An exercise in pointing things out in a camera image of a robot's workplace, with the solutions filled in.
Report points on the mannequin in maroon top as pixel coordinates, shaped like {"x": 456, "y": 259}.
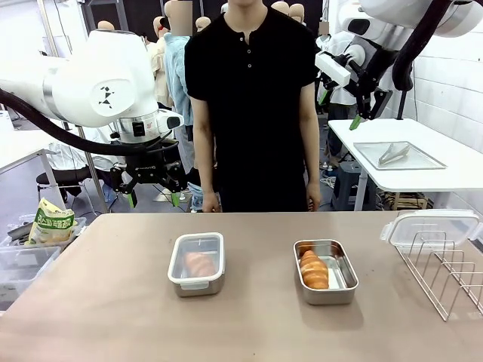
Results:
{"x": 105, "y": 25}

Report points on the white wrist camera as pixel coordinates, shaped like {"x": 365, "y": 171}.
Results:
{"x": 334, "y": 68}
{"x": 170, "y": 121}

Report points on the shallow clear plastic bin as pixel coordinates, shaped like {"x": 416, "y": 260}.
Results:
{"x": 11, "y": 241}

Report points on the mannequin in beige shirt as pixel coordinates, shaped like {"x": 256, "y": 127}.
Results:
{"x": 158, "y": 75}

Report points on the person's left forearm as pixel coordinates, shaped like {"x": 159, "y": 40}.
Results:
{"x": 312, "y": 151}

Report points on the white background desk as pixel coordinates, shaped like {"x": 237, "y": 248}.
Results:
{"x": 22, "y": 147}

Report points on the grey plastic stool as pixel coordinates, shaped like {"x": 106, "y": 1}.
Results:
{"x": 345, "y": 184}

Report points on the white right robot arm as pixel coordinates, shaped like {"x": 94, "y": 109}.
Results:
{"x": 385, "y": 15}

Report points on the metal serving tongs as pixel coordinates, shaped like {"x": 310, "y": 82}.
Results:
{"x": 392, "y": 154}

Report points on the mannequin in light blue fleece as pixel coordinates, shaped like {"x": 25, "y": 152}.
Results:
{"x": 175, "y": 75}

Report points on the person's right hand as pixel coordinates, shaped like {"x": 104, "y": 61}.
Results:
{"x": 210, "y": 201}

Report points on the yellow green snack bag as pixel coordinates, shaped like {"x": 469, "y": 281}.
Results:
{"x": 53, "y": 226}

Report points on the person in black shirt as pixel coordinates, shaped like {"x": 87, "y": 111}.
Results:
{"x": 253, "y": 94}

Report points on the golden croissant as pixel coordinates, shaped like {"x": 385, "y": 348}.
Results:
{"x": 200, "y": 264}
{"x": 313, "y": 271}

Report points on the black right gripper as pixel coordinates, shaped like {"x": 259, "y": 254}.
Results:
{"x": 368, "y": 79}

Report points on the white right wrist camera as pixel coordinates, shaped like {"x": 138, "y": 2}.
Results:
{"x": 334, "y": 68}

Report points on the person's right forearm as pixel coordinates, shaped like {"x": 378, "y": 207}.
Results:
{"x": 205, "y": 158}

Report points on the person's left hand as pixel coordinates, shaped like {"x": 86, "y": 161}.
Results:
{"x": 314, "y": 196}

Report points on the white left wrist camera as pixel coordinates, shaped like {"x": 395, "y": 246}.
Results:
{"x": 170, "y": 121}

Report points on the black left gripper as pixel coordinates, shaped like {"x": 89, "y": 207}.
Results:
{"x": 147, "y": 167}

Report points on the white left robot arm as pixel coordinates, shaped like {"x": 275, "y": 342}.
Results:
{"x": 113, "y": 68}

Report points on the black office chair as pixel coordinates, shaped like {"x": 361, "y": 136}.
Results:
{"x": 64, "y": 175}

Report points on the stainless steel food container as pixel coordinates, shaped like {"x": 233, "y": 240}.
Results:
{"x": 196, "y": 290}
{"x": 339, "y": 296}

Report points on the large clear plastic bin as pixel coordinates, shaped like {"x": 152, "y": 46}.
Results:
{"x": 26, "y": 271}

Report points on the silver metal stand pole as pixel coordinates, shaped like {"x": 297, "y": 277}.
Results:
{"x": 94, "y": 177}

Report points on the black tripod stand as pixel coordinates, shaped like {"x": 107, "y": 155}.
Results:
{"x": 402, "y": 105}

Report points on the perforated metal baking tray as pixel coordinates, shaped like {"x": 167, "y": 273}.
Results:
{"x": 419, "y": 160}

